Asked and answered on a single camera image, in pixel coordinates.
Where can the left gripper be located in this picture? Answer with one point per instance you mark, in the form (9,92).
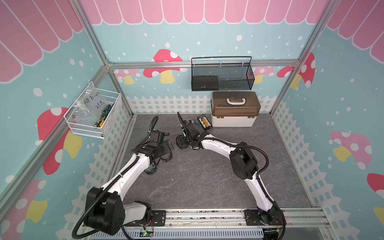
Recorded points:
(167,146)

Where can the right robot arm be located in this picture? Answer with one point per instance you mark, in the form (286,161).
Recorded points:
(247,162)

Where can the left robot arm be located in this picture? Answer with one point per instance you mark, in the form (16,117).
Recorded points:
(105,211)

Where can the black orange battery pack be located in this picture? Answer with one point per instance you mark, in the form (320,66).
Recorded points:
(205,123)

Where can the brown lidded storage box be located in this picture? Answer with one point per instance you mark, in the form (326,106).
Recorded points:
(234,108)

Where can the black box in basket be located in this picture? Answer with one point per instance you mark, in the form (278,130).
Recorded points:
(205,83)

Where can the green yellow tool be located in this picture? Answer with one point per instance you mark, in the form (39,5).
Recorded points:
(103,117)

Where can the clear plastic labelled bag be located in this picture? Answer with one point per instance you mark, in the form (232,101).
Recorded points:
(89,104)

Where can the green circuit board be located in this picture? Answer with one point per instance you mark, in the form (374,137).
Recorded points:
(146,234)

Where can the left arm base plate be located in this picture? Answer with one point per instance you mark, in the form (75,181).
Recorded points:
(158,220)

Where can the white wire wall basket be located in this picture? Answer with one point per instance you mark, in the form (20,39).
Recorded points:
(86,127)

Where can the black mesh wall basket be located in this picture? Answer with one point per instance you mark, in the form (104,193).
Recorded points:
(234,73)

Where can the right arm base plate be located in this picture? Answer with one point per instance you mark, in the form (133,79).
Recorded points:
(257,217)

